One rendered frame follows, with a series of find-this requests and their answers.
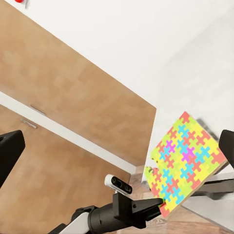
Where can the desk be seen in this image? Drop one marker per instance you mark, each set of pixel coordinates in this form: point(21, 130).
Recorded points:
point(199, 79)

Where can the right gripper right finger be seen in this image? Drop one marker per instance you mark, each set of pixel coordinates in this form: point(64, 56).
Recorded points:
point(226, 145)

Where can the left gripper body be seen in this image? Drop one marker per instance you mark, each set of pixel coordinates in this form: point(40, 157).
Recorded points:
point(117, 215)

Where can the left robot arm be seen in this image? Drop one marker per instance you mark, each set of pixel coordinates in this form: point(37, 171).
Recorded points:
point(121, 213)

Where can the jigsaw puzzle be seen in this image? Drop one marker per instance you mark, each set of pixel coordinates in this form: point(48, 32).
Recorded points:
point(186, 157)

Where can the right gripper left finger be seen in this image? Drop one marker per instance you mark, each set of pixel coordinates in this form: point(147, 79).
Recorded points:
point(12, 145)

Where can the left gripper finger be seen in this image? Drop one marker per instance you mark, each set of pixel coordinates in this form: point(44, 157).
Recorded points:
point(140, 206)
point(151, 214)

